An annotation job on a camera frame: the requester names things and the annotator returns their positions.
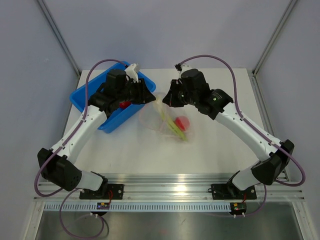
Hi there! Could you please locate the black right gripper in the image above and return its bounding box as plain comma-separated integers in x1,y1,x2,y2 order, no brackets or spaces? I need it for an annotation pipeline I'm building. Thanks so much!
163,79,198,108

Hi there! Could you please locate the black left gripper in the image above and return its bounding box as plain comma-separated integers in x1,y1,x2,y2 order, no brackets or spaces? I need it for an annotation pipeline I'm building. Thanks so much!
116,78,155,105

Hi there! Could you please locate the red pomegranate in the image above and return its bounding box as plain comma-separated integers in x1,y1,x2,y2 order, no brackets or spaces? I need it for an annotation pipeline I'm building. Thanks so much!
119,101,132,110

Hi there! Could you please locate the red apple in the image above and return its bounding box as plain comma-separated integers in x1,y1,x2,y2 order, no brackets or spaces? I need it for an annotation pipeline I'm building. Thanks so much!
174,115,190,132

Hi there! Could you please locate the clear pink-dotted zip bag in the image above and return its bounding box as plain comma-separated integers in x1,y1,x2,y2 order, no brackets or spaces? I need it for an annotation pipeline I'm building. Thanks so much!
138,92,195,143

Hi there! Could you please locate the white green leek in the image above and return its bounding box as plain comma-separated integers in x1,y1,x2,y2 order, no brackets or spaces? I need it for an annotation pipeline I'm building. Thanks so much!
152,93,190,142

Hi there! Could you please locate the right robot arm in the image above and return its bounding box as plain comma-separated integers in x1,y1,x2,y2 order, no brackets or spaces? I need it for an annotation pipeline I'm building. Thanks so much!
162,68,294,199

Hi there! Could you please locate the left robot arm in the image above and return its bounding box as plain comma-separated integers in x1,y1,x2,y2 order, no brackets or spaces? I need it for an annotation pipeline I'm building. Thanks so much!
37,69,156,199

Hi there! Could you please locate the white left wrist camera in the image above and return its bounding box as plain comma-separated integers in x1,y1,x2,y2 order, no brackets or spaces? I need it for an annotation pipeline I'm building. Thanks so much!
125,63,140,83

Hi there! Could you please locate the left aluminium frame post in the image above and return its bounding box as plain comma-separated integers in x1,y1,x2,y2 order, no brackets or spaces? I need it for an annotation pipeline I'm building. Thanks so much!
35,0,82,78

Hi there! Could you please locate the aluminium frame post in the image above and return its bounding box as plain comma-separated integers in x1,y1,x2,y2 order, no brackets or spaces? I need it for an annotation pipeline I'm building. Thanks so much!
252,0,300,77
35,0,82,78

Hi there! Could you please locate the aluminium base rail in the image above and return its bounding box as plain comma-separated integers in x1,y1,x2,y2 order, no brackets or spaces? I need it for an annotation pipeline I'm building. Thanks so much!
38,173,305,202

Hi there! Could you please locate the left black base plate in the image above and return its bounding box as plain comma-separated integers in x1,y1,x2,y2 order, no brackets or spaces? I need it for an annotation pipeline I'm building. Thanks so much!
79,183,125,200

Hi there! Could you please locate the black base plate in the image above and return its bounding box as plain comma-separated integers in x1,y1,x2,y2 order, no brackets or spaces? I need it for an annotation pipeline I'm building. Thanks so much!
208,183,257,200
79,183,125,200

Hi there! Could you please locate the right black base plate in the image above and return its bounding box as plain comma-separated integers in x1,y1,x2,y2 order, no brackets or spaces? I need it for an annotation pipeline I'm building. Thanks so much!
208,183,257,200

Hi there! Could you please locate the right side aluminium rail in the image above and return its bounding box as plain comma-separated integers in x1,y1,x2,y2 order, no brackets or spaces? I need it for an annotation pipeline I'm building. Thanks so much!
250,72,291,181

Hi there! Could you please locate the right aluminium frame post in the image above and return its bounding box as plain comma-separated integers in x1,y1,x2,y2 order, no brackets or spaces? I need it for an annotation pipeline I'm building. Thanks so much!
252,0,300,77

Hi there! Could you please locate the white slotted cable duct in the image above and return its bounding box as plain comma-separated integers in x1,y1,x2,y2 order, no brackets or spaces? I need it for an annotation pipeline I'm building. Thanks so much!
44,201,231,213

